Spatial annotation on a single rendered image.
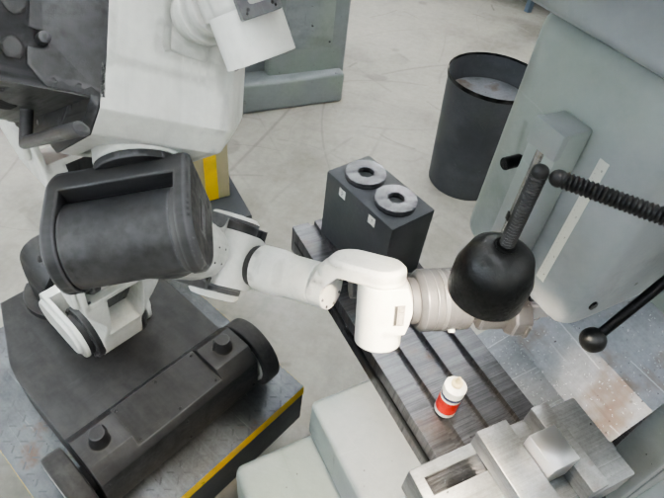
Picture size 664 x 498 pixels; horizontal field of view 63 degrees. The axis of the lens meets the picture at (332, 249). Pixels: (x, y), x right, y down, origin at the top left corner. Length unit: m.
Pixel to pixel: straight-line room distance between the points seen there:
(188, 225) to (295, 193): 2.31
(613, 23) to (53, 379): 1.39
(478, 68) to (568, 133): 2.50
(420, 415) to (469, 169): 1.96
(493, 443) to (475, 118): 1.95
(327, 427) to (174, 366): 0.51
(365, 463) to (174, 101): 0.76
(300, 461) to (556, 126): 0.87
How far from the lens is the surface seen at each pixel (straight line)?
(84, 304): 1.16
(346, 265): 0.72
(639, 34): 0.51
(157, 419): 1.40
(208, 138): 0.59
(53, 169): 0.94
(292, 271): 0.78
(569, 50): 0.60
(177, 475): 1.54
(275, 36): 0.50
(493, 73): 3.07
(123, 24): 0.56
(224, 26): 0.51
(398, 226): 1.09
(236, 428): 1.58
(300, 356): 2.17
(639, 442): 1.39
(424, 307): 0.73
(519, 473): 0.94
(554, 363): 1.26
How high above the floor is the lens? 1.81
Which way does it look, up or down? 45 degrees down
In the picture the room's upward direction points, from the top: 8 degrees clockwise
